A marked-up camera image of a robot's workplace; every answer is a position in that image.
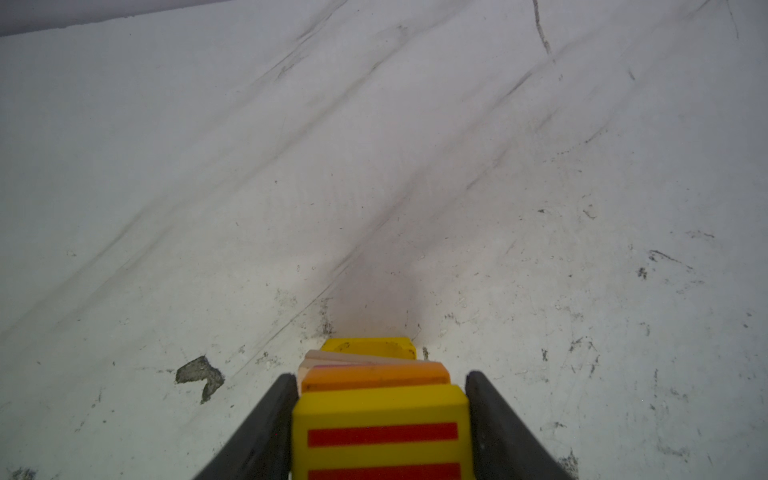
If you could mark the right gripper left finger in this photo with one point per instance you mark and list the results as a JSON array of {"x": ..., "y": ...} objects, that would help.
[{"x": 261, "y": 447}]

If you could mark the long natural wood block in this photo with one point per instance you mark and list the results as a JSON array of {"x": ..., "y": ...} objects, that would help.
[{"x": 316, "y": 358}]

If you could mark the yellow red striped block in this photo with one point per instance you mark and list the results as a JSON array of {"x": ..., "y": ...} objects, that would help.
[{"x": 414, "y": 432}]

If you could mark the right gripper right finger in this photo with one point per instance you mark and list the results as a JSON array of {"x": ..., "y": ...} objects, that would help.
[{"x": 503, "y": 446}]

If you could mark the orange ridged wood block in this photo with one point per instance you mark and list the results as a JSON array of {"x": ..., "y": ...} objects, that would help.
[{"x": 373, "y": 376}]

